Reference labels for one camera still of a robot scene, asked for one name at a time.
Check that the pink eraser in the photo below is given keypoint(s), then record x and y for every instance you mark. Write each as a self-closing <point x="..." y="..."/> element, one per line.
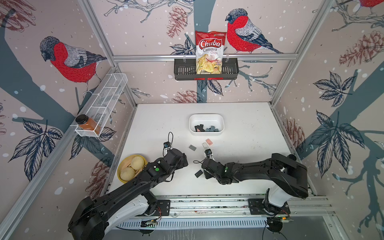
<point x="209" y="142"/>

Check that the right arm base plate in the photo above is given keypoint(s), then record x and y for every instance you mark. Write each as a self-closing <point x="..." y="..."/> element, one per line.
<point x="263" y="207"/>

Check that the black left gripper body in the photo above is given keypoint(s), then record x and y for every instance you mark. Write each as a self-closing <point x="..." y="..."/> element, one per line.
<point x="180" y="164"/>

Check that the grey eraser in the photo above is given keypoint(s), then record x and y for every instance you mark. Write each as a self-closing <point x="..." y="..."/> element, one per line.
<point x="193" y="148"/>

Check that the clear acrylic wall shelf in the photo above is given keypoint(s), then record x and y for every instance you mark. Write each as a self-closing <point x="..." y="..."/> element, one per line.
<point x="104" y="103"/>

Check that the round bread bun lower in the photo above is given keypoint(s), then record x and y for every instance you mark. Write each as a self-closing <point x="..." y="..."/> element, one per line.
<point x="127" y="174"/>

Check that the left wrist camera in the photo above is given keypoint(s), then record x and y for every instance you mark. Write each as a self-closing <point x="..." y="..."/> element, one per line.
<point x="167" y="145"/>

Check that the black wire wall basket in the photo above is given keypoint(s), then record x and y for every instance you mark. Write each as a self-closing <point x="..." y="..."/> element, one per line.
<point x="185" y="70"/>

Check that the clear jar black lid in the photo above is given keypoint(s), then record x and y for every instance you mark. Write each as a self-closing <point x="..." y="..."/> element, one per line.
<point x="292" y="157"/>

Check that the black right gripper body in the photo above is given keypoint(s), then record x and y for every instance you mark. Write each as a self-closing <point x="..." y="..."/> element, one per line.
<point x="207" y="176"/>

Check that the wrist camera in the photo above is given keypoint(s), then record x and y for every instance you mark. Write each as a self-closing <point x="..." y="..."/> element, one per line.
<point x="208" y="152"/>
<point x="167" y="145"/>

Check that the black eraser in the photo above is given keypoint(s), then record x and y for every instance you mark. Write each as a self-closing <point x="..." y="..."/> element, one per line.
<point x="198" y="174"/>
<point x="199" y="128"/>

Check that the orange spice jar black lid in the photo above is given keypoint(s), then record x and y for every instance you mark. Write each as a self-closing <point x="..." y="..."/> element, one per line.
<point x="88" y="124"/>

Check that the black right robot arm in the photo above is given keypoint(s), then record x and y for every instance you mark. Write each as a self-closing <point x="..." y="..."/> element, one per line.
<point x="289" y="176"/>

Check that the Chuba cassava chips bag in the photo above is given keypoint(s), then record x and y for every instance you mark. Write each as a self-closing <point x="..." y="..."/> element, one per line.
<point x="209" y="52"/>

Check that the round bread bun upper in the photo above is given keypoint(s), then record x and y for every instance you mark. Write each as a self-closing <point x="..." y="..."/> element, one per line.
<point x="137" y="163"/>

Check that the round bread bun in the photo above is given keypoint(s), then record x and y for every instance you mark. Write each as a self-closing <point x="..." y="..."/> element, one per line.
<point x="127" y="174"/>
<point x="137" y="163"/>

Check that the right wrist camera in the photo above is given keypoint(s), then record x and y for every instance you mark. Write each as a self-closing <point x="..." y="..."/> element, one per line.
<point x="208" y="152"/>

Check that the black eraser bottom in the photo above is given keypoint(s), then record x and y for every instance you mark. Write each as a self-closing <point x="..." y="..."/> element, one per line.
<point x="198" y="174"/>

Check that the white storage box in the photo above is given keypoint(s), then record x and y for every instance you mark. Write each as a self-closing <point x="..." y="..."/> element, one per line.
<point x="207" y="120"/>

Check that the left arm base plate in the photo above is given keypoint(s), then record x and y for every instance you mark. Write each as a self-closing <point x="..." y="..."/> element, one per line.
<point x="159" y="209"/>

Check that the white eraser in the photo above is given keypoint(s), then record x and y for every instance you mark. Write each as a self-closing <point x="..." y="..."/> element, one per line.
<point x="206" y="146"/>

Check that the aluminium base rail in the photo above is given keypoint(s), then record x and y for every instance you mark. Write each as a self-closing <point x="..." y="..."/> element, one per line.
<point x="223" y="206"/>

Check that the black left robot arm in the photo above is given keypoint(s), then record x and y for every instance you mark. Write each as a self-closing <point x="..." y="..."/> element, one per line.
<point x="92" y="219"/>

